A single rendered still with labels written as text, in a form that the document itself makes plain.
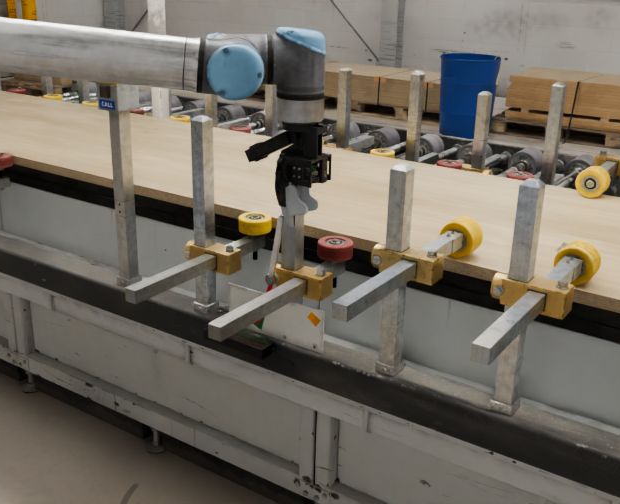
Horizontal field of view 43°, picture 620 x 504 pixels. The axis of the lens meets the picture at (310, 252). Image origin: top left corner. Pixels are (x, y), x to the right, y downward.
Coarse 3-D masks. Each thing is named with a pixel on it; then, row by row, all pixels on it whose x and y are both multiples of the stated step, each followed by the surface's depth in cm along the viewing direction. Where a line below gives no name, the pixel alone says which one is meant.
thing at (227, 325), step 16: (336, 272) 176; (288, 288) 162; (304, 288) 166; (256, 304) 154; (272, 304) 157; (224, 320) 147; (240, 320) 149; (256, 320) 154; (208, 336) 147; (224, 336) 146
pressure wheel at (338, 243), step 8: (320, 240) 176; (328, 240) 177; (336, 240) 175; (344, 240) 177; (320, 248) 174; (328, 248) 173; (336, 248) 172; (344, 248) 173; (352, 248) 175; (320, 256) 175; (328, 256) 173; (336, 256) 173; (344, 256) 174; (352, 256) 176; (336, 280) 179
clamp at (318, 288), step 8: (280, 264) 172; (280, 272) 170; (288, 272) 169; (296, 272) 168; (304, 272) 168; (312, 272) 168; (328, 272) 168; (280, 280) 170; (288, 280) 169; (312, 280) 165; (320, 280) 164; (328, 280) 167; (312, 288) 166; (320, 288) 165; (328, 288) 168; (304, 296) 168; (312, 296) 167; (320, 296) 166
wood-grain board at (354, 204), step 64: (0, 128) 282; (64, 128) 285; (192, 192) 212; (256, 192) 213; (320, 192) 215; (384, 192) 216; (448, 192) 218; (512, 192) 219; (576, 192) 220; (448, 256) 170
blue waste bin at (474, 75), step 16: (448, 64) 695; (464, 64) 685; (480, 64) 683; (496, 64) 692; (448, 80) 700; (464, 80) 690; (480, 80) 689; (496, 80) 694; (448, 96) 705; (464, 96) 696; (448, 112) 709; (464, 112) 701; (448, 128) 714; (464, 128) 706
